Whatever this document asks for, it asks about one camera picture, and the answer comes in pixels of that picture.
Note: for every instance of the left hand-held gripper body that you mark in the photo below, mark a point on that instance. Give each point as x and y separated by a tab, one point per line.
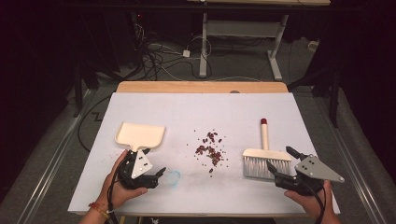
140	165

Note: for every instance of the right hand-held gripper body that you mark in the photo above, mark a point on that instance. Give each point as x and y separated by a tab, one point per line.
314	169

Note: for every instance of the cream brush with red tip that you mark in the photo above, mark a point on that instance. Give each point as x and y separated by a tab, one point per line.
264	154

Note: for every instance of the cream plastic dustpan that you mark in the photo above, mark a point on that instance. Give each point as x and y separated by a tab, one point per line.
140	135

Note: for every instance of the pile of red beans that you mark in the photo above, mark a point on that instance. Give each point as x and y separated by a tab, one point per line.
213	154

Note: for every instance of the person's right hand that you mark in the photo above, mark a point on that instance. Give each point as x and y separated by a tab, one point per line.
314	203

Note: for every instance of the person's left hand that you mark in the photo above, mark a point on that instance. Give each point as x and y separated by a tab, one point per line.
112	186

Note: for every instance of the white table cover board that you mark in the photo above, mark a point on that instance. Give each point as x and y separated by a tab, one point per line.
193	109

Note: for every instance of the black stand leg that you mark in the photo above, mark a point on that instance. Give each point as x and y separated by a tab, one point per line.
77	93
333	99

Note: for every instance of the white power adapter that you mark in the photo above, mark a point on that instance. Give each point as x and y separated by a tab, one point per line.
186	53

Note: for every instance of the small white box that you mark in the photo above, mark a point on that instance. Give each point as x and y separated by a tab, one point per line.
313	45

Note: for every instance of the metal floor rail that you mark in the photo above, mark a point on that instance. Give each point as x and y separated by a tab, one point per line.
53	161
351	161

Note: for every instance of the white metal desk frame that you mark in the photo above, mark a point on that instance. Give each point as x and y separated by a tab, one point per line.
243	28

